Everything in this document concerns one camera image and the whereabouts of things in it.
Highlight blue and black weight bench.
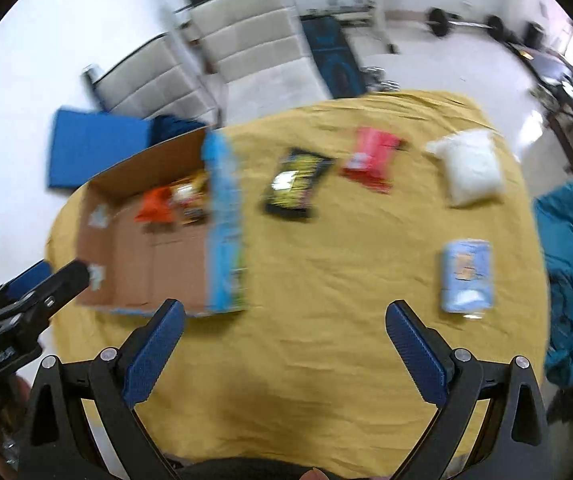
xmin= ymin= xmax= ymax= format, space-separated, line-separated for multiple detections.
xmin=301 ymin=17 xmax=367 ymax=100

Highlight white barbell rack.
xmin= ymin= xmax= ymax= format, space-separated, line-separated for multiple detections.
xmin=361 ymin=0 xmax=400 ymax=54

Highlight orange snack packet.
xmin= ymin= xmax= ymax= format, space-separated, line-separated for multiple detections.
xmin=135 ymin=187 xmax=175 ymax=226

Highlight cardboard box with blue side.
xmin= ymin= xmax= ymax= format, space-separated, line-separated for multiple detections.
xmin=74 ymin=127 xmax=250 ymax=318

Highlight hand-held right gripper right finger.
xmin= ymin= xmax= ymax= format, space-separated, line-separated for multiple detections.
xmin=385 ymin=301 xmax=552 ymax=480

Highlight chrome dumbbells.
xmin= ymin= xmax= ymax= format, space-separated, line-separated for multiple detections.
xmin=364 ymin=65 xmax=403 ymax=93

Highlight light blue tissue packet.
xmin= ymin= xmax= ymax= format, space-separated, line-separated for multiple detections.
xmin=439 ymin=239 xmax=495 ymax=318

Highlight white plastic bag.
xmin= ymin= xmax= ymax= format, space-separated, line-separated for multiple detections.
xmin=425 ymin=129 xmax=506 ymax=208

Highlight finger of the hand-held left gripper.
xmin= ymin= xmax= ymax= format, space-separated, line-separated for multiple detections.
xmin=0 ymin=260 xmax=53 ymax=306
xmin=21 ymin=259 xmax=92 ymax=326

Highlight dark desk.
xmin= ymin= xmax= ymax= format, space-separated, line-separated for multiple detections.
xmin=517 ymin=42 xmax=573 ymax=177

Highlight beige padded chair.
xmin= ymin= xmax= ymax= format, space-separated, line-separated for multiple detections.
xmin=186 ymin=0 xmax=335 ymax=107
xmin=84 ymin=32 xmax=223 ymax=127

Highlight barbell with black plates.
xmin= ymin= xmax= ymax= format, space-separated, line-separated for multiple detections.
xmin=424 ymin=6 xmax=505 ymax=39

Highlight blue foam mat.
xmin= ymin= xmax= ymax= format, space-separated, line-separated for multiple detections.
xmin=46 ymin=106 xmax=155 ymax=194

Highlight yellow and red snack packet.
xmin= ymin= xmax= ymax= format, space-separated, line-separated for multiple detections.
xmin=169 ymin=170 xmax=212 ymax=224

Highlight yellow tablecloth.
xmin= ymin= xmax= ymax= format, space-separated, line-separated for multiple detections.
xmin=45 ymin=90 xmax=550 ymax=480

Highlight dark blue cloth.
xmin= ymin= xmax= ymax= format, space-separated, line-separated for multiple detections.
xmin=149 ymin=115 xmax=208 ymax=155

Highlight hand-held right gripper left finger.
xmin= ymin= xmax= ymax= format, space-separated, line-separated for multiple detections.
xmin=16 ymin=299 xmax=187 ymax=480

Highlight black and yellow snack packet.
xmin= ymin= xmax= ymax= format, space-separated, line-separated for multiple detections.
xmin=260 ymin=147 xmax=335 ymax=221

